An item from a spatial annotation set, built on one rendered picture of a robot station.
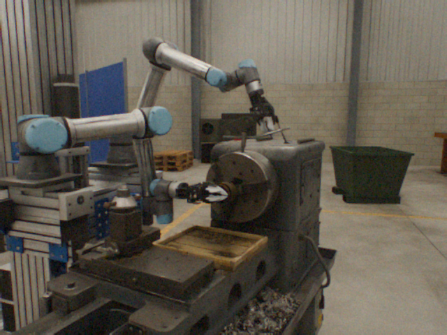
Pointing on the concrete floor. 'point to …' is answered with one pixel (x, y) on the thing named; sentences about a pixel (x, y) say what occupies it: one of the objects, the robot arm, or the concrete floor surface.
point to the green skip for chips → (369, 173)
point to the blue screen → (103, 100)
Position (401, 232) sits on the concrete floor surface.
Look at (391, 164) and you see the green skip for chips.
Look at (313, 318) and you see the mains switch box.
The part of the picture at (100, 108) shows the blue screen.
